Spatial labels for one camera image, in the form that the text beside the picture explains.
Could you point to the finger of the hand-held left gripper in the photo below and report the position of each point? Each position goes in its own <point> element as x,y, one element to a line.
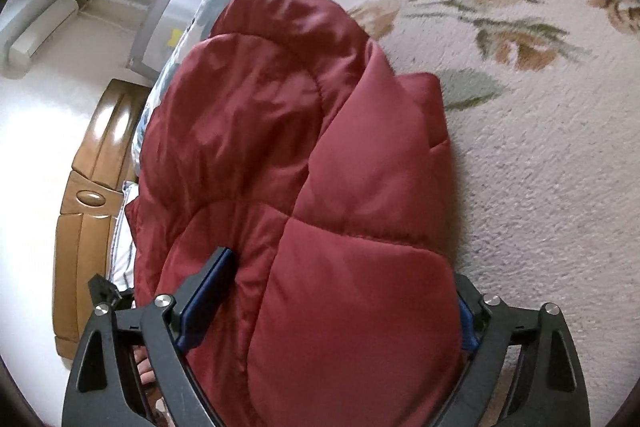
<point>107,292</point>

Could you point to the wooden bed headboard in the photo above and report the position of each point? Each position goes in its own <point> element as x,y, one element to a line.
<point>90,157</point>

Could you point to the red quilted puffer coat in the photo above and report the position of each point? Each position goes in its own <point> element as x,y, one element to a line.
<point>300,207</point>

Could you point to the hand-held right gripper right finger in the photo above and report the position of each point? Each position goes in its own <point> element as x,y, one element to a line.
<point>467,322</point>

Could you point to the cream floral bedspread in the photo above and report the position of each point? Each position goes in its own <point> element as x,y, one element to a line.
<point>525,157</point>

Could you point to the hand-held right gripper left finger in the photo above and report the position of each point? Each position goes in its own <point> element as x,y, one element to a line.
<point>210,292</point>

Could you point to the grey striped white pillow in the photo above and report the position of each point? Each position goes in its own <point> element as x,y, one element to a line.
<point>122,257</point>

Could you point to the white air conditioner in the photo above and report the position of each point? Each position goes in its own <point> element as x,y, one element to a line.
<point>45,32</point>

